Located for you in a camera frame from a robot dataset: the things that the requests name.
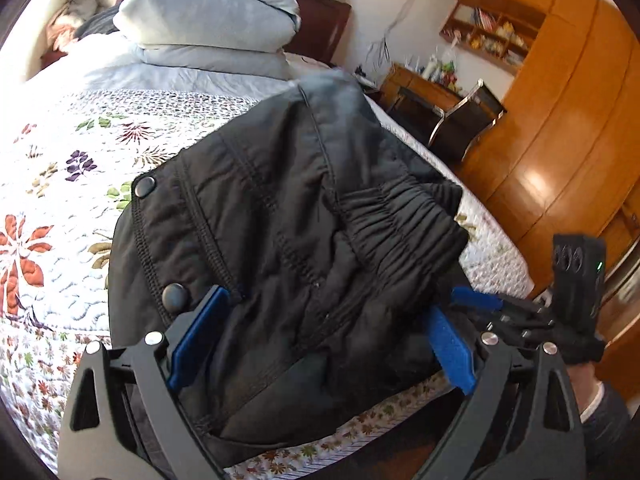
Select hanging white cables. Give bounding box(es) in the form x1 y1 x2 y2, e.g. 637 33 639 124
366 0 452 66

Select wooden wall shelf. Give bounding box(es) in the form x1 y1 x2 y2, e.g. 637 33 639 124
439 3 541 76

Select floral quilted bedspread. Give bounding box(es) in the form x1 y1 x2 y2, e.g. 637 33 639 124
0 34 536 480

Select pile of clothes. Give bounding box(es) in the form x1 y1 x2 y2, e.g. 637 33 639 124
40 0 119 70

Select black metal chair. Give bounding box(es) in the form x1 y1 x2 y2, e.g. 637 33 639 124
427 79 506 165

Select bottom grey pillow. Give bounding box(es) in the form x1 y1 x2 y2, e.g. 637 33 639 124
134 46 293 80

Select dark wooden headboard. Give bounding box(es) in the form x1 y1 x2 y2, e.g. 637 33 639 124
117 0 353 66

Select wooden wardrobe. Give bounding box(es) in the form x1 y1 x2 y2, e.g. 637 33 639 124
458 0 639 292

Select grey pillow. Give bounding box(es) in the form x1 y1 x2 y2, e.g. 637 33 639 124
134 46 293 80
113 0 302 53

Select top grey pillow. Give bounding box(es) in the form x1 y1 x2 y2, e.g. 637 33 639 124
113 0 302 53

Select black padded pants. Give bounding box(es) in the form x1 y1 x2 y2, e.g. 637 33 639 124
108 70 469 467

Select person right hand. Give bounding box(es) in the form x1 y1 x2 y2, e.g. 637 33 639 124
567 362 599 413

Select wooden desk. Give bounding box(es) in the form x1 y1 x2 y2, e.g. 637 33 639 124
378 62 462 128

